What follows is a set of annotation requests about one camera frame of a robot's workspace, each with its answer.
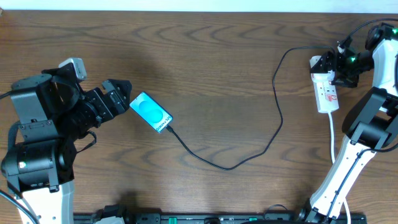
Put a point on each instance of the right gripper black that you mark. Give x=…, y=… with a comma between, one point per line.
x=351, y=81

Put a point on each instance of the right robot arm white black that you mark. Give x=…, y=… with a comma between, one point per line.
x=369, y=127

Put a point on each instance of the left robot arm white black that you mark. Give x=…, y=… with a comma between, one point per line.
x=54, y=112

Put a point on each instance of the black mounting rail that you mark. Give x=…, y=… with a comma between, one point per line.
x=156, y=218

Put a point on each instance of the Samsung Galaxy smartphone teal screen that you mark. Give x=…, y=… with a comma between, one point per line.
x=151, y=112

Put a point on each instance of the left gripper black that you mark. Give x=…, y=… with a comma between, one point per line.
x=103, y=114

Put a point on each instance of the white USB charger plug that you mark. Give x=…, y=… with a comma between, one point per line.
x=321, y=69

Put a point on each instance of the white power strip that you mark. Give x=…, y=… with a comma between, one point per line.
x=325, y=93

